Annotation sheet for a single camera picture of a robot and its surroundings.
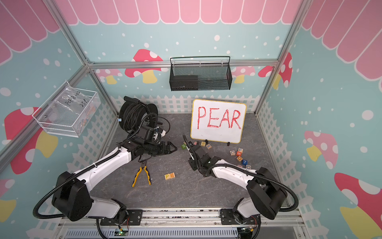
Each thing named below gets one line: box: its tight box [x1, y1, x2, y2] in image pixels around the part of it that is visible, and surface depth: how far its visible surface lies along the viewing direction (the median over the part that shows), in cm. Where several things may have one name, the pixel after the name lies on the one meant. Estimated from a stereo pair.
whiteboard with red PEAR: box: [190, 99, 247, 146], surface depth 99 cm
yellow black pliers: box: [131, 165, 152, 188], surface depth 89 cm
